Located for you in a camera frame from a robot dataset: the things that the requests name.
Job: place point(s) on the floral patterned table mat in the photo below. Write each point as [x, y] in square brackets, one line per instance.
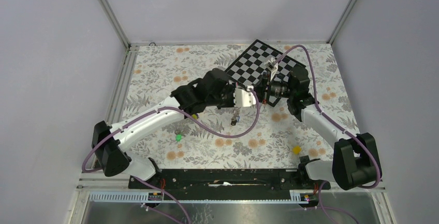
[160, 69]

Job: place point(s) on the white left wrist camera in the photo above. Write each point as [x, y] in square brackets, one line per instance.
[244, 97]

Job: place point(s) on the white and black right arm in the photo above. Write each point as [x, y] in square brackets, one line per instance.
[355, 160]

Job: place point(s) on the yellow cube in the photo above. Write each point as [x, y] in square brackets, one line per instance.
[296, 150]

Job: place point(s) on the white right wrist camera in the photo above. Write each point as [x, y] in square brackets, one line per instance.
[271, 68]

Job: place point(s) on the green key tag with key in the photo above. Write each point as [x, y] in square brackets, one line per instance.
[178, 135]

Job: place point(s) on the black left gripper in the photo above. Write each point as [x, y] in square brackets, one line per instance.
[231, 88]

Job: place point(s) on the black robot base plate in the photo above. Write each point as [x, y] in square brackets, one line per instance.
[231, 184]

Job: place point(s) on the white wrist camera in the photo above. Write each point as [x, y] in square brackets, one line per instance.
[271, 68]
[244, 97]

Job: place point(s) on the aluminium frame rails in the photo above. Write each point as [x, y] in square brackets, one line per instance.
[106, 27]

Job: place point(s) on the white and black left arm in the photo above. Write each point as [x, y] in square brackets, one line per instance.
[110, 143]

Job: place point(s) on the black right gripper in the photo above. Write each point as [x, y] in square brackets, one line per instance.
[260, 87]

